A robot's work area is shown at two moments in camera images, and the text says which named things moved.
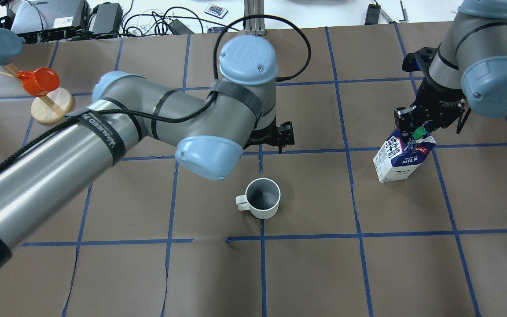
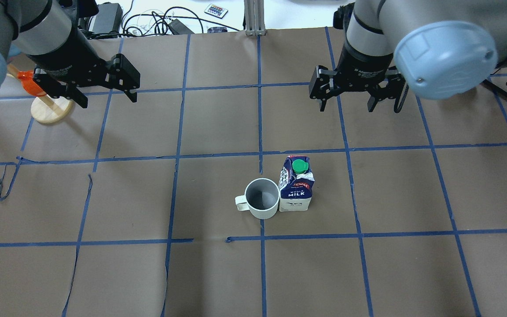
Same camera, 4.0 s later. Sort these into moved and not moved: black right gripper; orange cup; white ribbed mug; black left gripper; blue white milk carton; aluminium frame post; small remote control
Moved: black left gripper; black right gripper; blue white milk carton
Not moved: white ribbed mug; small remote control; aluminium frame post; orange cup
